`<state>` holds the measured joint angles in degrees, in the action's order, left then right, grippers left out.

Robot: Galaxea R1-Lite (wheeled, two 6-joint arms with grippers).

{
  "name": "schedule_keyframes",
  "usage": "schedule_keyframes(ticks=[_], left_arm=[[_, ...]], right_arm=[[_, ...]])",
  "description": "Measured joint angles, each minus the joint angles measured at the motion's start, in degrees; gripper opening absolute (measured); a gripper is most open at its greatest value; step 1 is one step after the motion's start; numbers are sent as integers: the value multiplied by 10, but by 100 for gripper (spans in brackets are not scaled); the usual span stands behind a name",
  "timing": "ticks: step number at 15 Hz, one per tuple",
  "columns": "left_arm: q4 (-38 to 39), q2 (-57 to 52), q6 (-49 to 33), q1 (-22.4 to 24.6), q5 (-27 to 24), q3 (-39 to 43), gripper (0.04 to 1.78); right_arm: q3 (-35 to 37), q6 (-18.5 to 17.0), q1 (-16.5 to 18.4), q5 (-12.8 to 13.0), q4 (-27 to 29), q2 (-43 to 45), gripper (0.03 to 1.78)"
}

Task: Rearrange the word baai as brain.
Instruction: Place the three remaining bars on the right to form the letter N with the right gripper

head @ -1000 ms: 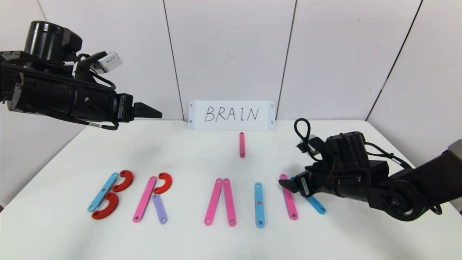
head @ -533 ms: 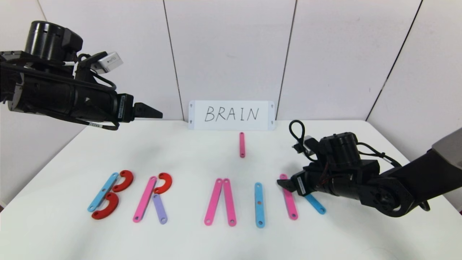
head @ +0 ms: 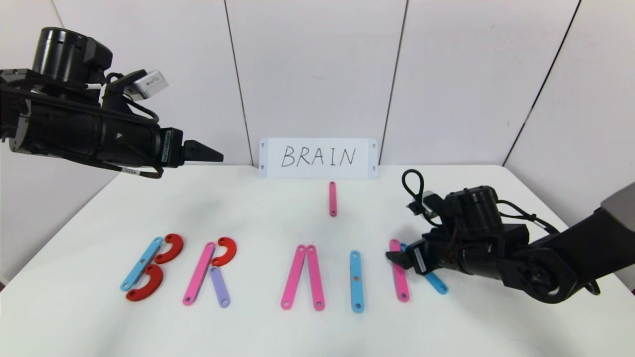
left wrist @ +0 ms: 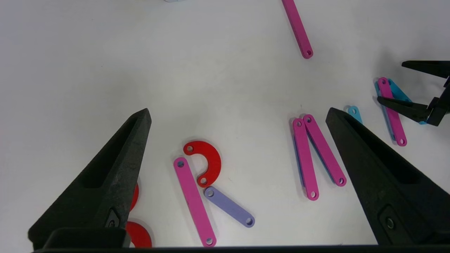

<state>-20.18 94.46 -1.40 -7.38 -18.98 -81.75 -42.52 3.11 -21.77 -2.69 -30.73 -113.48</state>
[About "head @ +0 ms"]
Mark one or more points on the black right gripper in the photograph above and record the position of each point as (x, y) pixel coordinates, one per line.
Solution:
(418, 259)

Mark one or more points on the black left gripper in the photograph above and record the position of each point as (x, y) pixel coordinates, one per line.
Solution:
(170, 147)

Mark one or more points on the long pink bar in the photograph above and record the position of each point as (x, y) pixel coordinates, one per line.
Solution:
(293, 276)
(315, 277)
(200, 272)
(402, 287)

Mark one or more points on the short blue bar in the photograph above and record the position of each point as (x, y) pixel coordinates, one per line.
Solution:
(436, 283)

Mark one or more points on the short pink bar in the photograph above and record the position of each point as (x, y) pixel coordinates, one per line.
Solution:
(333, 198)

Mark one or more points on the small red curved piece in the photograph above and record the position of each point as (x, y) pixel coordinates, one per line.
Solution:
(228, 250)

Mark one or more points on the short purple bar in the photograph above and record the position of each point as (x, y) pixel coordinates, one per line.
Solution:
(219, 286)

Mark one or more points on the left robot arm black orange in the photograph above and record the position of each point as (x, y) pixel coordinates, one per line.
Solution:
(64, 54)

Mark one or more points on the white BRAIN sign card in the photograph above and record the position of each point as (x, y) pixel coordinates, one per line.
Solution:
(317, 171)

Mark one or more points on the long blue bar orange dot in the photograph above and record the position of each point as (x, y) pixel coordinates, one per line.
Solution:
(356, 292)

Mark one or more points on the large red curved piece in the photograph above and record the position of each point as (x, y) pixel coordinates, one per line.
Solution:
(174, 243)
(151, 288)

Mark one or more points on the black right camera bracket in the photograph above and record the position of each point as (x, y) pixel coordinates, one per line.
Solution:
(439, 215)

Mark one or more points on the black camera bracket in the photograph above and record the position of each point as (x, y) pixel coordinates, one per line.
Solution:
(439, 215)
(121, 89)

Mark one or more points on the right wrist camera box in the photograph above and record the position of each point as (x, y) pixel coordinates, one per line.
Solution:
(426, 202)

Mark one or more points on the black left camera bracket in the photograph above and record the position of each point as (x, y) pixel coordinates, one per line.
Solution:
(121, 89)

